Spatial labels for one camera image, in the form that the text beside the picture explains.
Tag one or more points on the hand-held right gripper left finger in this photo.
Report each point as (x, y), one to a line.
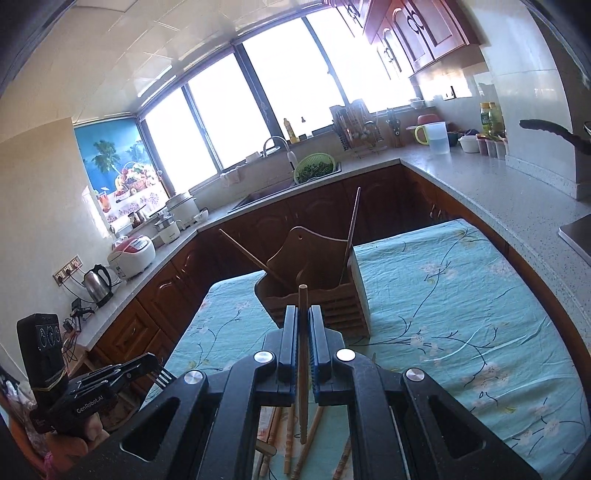
(291, 346)

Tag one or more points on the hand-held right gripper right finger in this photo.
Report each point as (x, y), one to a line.
(317, 346)

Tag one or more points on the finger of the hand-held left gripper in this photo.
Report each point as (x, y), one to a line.
(134, 364)
(122, 384)

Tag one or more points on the wooden chopstick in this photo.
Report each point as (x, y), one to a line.
(303, 323)
(310, 438)
(289, 438)
(352, 230)
(249, 257)
(270, 438)
(342, 459)

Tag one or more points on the wooden utensil holder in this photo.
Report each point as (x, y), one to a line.
(323, 286)

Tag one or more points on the person's left hand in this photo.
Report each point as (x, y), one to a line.
(69, 445)

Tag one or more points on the steel electric kettle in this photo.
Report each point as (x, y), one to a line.
(98, 286)

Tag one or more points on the wooden lower cabinets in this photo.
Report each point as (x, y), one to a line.
(194, 281)

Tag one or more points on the wooden cabinets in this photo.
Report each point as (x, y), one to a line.
(415, 32)
(194, 281)

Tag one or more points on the white and pink rice cooker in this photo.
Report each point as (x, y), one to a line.
(131, 256)

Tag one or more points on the small white cooker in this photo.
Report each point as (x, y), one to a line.
(168, 233)

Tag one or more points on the floral turquoise tablecloth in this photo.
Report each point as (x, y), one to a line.
(452, 314)

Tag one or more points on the paper towel roll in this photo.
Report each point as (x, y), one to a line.
(121, 225)

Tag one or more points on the kitchen sink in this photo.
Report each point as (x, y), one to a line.
(272, 194)

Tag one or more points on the small white bowl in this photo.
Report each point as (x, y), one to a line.
(201, 215)

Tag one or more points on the large white steamer pot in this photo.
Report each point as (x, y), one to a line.
(181, 205)

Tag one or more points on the green colander with vegetables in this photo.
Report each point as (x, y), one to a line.
(314, 168)

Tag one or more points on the white cloth on sill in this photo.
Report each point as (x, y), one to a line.
(231, 175)

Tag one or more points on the chrome sink faucet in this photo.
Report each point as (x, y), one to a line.
(277, 143)

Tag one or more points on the yellow detergent bottle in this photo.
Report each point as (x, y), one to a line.
(291, 131)

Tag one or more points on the small dark bottle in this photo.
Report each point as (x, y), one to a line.
(303, 129)

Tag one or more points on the dish drying rack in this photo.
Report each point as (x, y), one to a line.
(358, 129)

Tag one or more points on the dark knife block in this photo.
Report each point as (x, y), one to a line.
(395, 129)

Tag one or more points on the pink lidded container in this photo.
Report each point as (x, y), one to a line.
(425, 119)

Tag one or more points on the white bowl with lid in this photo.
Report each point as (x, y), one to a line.
(468, 144)

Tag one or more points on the kitchen window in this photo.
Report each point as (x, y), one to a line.
(277, 87)

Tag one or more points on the row of spice jars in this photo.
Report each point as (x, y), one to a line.
(491, 146)

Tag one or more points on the steel gas stove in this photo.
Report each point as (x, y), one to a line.
(577, 240)

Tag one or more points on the yellow cooking oil bottles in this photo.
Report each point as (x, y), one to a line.
(490, 120)

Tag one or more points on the wooden upper cabinets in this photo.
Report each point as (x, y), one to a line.
(415, 32)

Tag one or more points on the wall power outlet strip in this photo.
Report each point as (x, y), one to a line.
(67, 270)

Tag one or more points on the fruit and palm wall poster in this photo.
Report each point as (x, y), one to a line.
(117, 170)

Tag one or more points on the wall socket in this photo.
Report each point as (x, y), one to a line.
(450, 93)

